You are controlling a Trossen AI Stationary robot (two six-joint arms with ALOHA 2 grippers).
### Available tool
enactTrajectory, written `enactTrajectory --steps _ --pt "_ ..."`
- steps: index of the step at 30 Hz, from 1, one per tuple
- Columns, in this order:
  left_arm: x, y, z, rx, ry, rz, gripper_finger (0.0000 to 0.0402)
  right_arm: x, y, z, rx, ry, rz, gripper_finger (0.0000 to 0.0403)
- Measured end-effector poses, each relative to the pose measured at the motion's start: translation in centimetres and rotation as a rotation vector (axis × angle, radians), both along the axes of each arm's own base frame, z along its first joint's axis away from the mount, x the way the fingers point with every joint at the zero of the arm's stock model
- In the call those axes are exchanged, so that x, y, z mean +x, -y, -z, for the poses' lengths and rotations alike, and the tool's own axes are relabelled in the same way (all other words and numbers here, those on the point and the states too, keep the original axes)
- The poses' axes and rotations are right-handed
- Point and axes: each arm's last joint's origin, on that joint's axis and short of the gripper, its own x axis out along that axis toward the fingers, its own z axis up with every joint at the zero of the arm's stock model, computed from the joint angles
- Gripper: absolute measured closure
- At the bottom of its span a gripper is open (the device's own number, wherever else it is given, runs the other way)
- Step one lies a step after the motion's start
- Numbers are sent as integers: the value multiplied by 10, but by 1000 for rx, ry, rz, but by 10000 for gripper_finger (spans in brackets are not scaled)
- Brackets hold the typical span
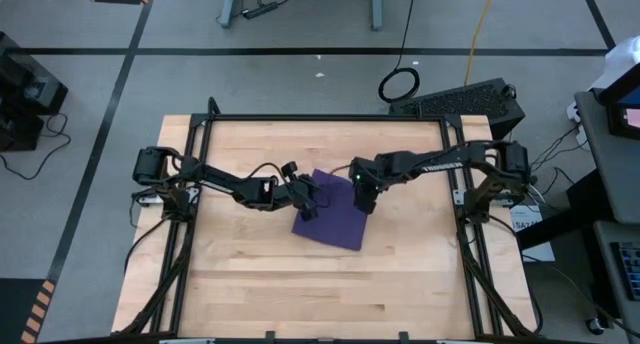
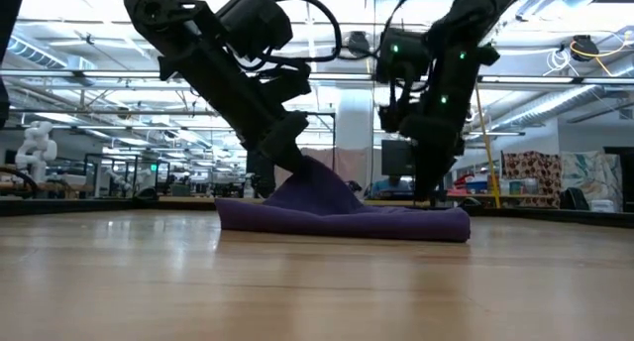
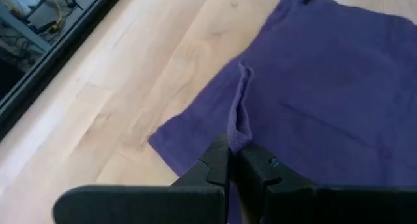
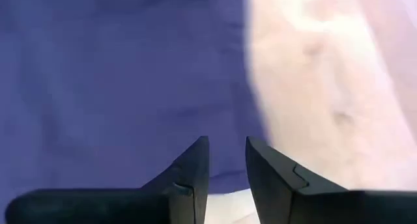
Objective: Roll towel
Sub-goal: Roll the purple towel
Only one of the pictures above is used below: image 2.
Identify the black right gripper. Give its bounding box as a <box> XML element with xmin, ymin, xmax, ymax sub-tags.
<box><xmin>398</xmin><ymin>99</ymin><xmax>470</xmax><ymax>204</ymax></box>

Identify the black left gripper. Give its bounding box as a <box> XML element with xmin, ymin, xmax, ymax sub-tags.
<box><xmin>158</xmin><ymin>42</ymin><xmax>310</xmax><ymax>174</ymax></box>

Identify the purple towel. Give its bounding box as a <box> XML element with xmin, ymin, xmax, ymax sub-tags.
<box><xmin>214</xmin><ymin>155</ymin><xmax>472</xmax><ymax>244</ymax></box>

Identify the black monitor on stand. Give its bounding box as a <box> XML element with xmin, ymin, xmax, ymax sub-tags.
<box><xmin>380</xmin><ymin>140</ymin><xmax>415</xmax><ymax>177</ymax></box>

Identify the person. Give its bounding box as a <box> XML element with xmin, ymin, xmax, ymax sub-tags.
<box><xmin>370</xmin><ymin>175</ymin><xmax>415</xmax><ymax>199</ymax></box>

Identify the pink curtain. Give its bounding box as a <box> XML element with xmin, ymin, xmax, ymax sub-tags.
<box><xmin>316</xmin><ymin>147</ymin><xmax>370</xmax><ymax>194</ymax></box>

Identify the floral patterned cloth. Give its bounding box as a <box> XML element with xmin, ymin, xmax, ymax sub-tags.
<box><xmin>501</xmin><ymin>150</ymin><xmax>565</xmax><ymax>209</ymax></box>

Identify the round black ceiling fixture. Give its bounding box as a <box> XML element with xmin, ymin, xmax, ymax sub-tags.
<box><xmin>346</xmin><ymin>31</ymin><xmax>371</xmax><ymax>58</ymax></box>

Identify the long ceiling light bar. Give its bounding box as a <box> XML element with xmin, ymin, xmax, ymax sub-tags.
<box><xmin>0</xmin><ymin>68</ymin><xmax>634</xmax><ymax>92</ymax></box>

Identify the black backpack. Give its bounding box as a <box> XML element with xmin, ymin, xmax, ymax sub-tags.
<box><xmin>558</xmin><ymin>185</ymin><xmax>591</xmax><ymax>212</ymax></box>

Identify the pale patterned cloth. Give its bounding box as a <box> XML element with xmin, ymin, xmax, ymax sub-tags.
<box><xmin>561</xmin><ymin>150</ymin><xmax>624</xmax><ymax>211</ymax></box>

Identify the white box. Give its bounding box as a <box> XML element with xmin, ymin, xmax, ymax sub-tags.
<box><xmin>588</xmin><ymin>198</ymin><xmax>616</xmax><ymax>214</ymax></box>

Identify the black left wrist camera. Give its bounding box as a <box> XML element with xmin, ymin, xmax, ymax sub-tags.
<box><xmin>256</xmin><ymin>57</ymin><xmax>313</xmax><ymax>105</ymax></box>

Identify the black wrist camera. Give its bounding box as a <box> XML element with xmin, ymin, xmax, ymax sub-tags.
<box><xmin>377</xmin><ymin>104</ymin><xmax>403</xmax><ymax>134</ymax></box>
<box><xmin>256</xmin><ymin>57</ymin><xmax>313</xmax><ymax>105</ymax></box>

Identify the black rig frame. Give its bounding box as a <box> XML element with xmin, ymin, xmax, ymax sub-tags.
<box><xmin>304</xmin><ymin>110</ymin><xmax>339</xmax><ymax>173</ymax></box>

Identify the long yellow cable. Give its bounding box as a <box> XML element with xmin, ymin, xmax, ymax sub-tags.
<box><xmin>473</xmin><ymin>80</ymin><xmax>502</xmax><ymax>209</ymax></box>

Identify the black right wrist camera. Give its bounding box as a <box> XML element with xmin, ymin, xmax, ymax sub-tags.
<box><xmin>377</xmin><ymin>104</ymin><xmax>403</xmax><ymax>134</ymax></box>

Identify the black ceiling cable reel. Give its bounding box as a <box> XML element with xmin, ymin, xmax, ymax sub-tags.
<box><xmin>568</xmin><ymin>33</ymin><xmax>601</xmax><ymax>63</ymax></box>

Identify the black aluminium table frame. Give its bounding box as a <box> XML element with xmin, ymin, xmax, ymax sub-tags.
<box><xmin>0</xmin><ymin>195</ymin><xmax>634</xmax><ymax>229</ymax></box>

